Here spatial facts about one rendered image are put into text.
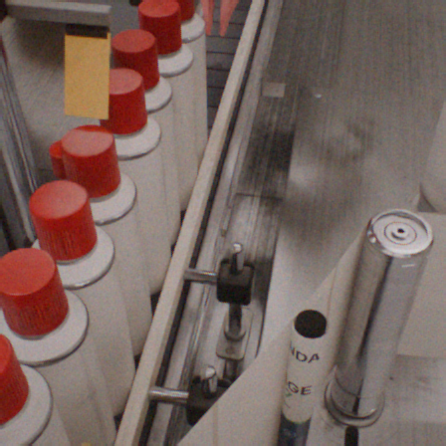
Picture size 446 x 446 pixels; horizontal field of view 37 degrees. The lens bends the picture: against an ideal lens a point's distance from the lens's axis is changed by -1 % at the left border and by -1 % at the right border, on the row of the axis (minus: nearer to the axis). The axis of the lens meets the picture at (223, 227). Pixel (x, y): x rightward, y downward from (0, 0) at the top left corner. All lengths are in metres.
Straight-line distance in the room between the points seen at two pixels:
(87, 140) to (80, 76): 0.06
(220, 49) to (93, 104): 0.45
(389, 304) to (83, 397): 0.19
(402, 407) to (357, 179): 0.26
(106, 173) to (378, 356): 0.21
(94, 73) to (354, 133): 0.38
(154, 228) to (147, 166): 0.06
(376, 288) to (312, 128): 0.38
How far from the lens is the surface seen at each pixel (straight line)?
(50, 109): 0.89
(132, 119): 0.46
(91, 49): 0.45
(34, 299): 0.34
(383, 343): 0.44
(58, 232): 0.38
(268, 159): 0.79
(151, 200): 0.50
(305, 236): 0.63
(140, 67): 0.50
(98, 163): 0.41
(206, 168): 0.65
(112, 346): 0.45
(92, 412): 0.43
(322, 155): 0.72
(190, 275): 0.56
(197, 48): 0.60
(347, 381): 0.48
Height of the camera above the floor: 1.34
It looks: 46 degrees down
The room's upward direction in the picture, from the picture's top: straight up
